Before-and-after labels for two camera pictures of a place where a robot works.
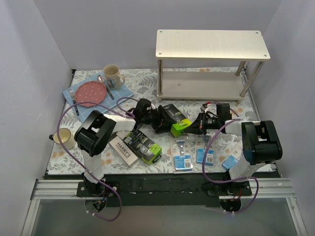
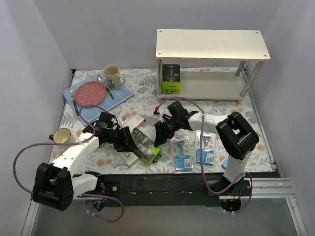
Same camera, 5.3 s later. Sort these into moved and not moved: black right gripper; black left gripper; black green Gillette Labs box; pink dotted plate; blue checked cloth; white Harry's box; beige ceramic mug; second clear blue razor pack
Moved: black right gripper; black green Gillette Labs box; black left gripper
Not moved: second clear blue razor pack; beige ceramic mug; pink dotted plate; blue checked cloth; white Harry's box
